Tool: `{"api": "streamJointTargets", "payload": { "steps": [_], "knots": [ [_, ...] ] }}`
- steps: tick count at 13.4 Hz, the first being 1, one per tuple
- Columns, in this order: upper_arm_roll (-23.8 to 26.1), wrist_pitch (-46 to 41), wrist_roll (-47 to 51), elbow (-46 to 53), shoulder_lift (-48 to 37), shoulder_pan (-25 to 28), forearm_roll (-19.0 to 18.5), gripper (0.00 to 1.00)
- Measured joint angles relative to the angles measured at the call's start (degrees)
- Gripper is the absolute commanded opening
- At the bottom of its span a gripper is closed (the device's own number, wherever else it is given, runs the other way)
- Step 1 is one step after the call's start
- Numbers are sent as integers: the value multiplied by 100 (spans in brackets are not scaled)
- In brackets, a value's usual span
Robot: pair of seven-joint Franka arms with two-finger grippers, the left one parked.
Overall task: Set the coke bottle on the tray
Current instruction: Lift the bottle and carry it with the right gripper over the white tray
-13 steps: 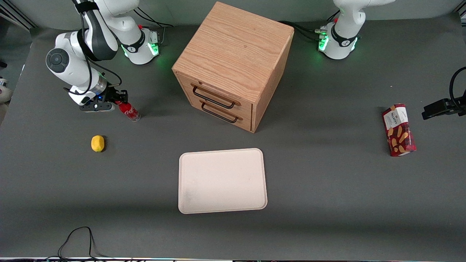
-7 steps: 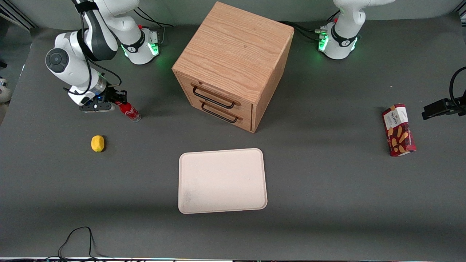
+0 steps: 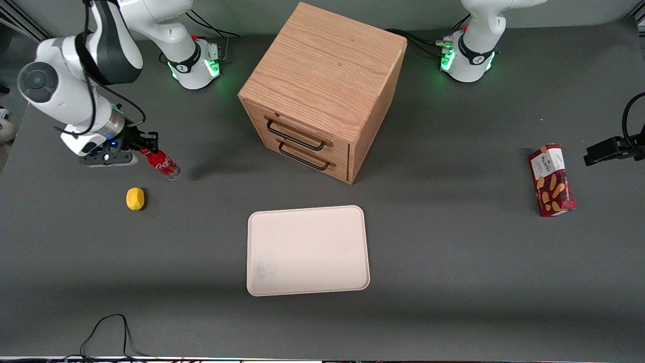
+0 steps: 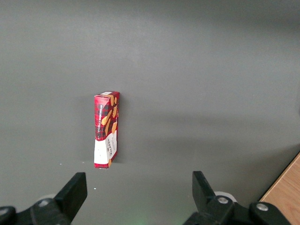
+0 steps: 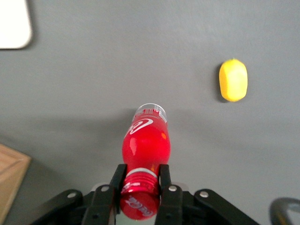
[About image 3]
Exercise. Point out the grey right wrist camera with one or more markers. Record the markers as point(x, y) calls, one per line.
point(108, 158)

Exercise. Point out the yellow lemon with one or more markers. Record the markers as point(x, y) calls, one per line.
point(135, 198)

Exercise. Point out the beige plastic tray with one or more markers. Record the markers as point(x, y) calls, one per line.
point(307, 249)

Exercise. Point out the red Walkers cookie box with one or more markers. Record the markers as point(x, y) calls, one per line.
point(552, 181)

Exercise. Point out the red coke bottle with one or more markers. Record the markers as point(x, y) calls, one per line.
point(164, 165)

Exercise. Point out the wooden drawer cabinet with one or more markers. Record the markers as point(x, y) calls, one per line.
point(327, 65)

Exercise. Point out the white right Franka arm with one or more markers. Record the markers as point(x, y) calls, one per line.
point(101, 55)

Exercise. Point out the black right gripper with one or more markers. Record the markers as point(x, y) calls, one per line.
point(132, 138)

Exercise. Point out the wooden drawer front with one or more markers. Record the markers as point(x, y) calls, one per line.
point(302, 128)
point(312, 161)

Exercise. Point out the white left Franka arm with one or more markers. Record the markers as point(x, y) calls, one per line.
point(476, 35)

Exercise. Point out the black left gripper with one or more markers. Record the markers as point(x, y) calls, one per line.
point(611, 147)

